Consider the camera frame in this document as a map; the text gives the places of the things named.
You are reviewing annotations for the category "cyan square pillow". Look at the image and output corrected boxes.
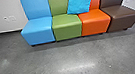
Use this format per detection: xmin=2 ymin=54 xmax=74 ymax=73
xmin=65 ymin=0 xmax=97 ymax=17

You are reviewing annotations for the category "blue sofa seat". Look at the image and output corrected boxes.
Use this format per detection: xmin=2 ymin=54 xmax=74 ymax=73
xmin=15 ymin=0 xmax=57 ymax=48

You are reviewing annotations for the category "orange sofa seat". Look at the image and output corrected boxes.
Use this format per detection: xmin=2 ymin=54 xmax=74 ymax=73
xmin=75 ymin=0 xmax=114 ymax=37

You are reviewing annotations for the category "brown sofa seat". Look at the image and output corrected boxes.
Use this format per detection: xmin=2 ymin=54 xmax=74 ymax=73
xmin=98 ymin=0 xmax=135 ymax=34

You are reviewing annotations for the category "green sofa seat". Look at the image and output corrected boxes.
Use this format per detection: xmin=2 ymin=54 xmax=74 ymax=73
xmin=47 ymin=0 xmax=85 ymax=43

